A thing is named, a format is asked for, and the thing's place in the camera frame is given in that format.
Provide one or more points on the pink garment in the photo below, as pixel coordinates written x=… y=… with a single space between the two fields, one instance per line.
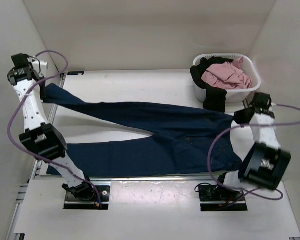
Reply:
x=228 y=76

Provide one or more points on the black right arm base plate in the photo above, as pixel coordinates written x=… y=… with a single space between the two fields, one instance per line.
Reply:
x=218 y=199

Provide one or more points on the dark blue denim trousers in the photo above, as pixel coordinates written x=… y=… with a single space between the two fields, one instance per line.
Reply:
x=183 y=139

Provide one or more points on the aluminium table edge rail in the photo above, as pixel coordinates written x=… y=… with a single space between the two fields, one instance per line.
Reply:
x=200 y=178

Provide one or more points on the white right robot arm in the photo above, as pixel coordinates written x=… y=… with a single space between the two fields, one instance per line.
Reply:
x=265 y=163

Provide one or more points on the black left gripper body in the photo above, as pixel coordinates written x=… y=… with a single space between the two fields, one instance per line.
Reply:
x=42 y=86

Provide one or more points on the black garment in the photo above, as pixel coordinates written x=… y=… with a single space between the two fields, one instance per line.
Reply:
x=215 y=97

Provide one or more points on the white laundry basket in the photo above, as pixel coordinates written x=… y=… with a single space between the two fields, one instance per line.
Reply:
x=233 y=96

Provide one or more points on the aluminium right side rail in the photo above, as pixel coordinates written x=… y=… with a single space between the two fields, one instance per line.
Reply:
x=246 y=103

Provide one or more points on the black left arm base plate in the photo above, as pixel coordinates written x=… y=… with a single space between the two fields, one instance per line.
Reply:
x=90 y=202

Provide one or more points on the small blue label sticker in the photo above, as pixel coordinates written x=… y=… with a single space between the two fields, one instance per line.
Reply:
x=75 y=73

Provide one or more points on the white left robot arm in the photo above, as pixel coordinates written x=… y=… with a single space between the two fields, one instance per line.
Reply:
x=40 y=138

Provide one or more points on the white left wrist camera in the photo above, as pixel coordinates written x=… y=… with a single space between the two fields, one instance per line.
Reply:
x=41 y=67

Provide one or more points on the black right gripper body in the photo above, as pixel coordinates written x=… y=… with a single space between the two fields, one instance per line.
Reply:
x=239 y=116

